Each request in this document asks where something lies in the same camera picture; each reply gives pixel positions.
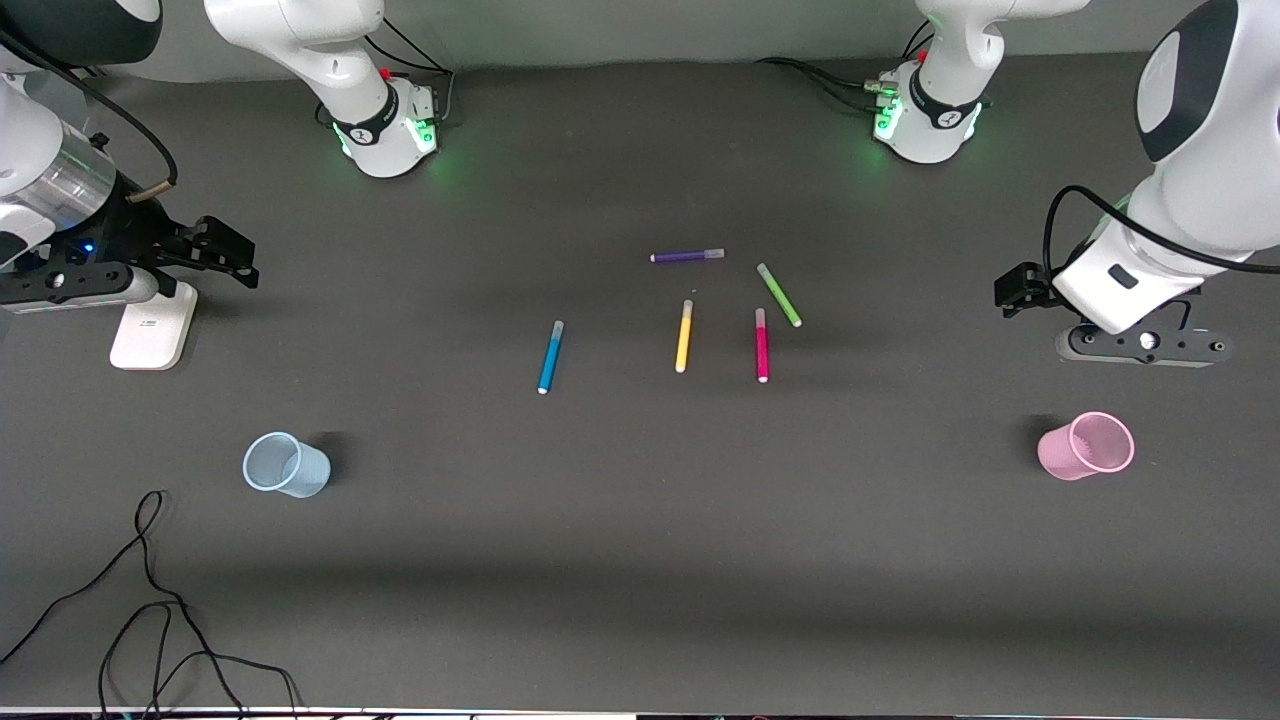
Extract blue marker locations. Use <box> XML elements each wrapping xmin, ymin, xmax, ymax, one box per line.
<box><xmin>537</xmin><ymin>320</ymin><xmax>566</xmax><ymax>396</ymax></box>

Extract translucent pink plastic cup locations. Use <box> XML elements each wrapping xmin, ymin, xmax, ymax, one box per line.
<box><xmin>1037</xmin><ymin>411</ymin><xmax>1136</xmax><ymax>482</ymax></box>

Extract translucent blue plastic cup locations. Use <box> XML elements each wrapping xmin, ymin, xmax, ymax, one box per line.
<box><xmin>242</xmin><ymin>432</ymin><xmax>332</xmax><ymax>499</ymax></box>

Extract green marker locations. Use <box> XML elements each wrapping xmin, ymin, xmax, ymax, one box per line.
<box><xmin>756</xmin><ymin>263</ymin><xmax>803</xmax><ymax>329</ymax></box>

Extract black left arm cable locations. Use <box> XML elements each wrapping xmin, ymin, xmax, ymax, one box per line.
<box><xmin>1043</xmin><ymin>185</ymin><xmax>1280</xmax><ymax>291</ymax></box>

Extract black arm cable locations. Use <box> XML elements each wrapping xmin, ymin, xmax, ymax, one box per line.
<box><xmin>0</xmin><ymin>30</ymin><xmax>181</xmax><ymax>206</ymax></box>
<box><xmin>1043</xmin><ymin>185</ymin><xmax>1280</xmax><ymax>291</ymax></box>

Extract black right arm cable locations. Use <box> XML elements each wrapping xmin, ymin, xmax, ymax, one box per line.
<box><xmin>0</xmin><ymin>30</ymin><xmax>181</xmax><ymax>206</ymax></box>

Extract black right base cables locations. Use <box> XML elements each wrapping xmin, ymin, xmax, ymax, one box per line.
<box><xmin>315</xmin><ymin>15</ymin><xmax>457</xmax><ymax>126</ymax></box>

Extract black base cables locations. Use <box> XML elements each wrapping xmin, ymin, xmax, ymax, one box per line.
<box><xmin>315</xmin><ymin>15</ymin><xmax>457</xmax><ymax>126</ymax></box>
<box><xmin>753</xmin><ymin>20</ymin><xmax>936</xmax><ymax>113</ymax></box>

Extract thin black loose cable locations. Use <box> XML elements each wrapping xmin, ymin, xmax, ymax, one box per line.
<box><xmin>0</xmin><ymin>490</ymin><xmax>303</xmax><ymax>720</ymax></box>

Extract black left base cables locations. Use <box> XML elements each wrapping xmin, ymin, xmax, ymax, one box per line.
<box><xmin>753</xmin><ymin>20</ymin><xmax>936</xmax><ymax>113</ymax></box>

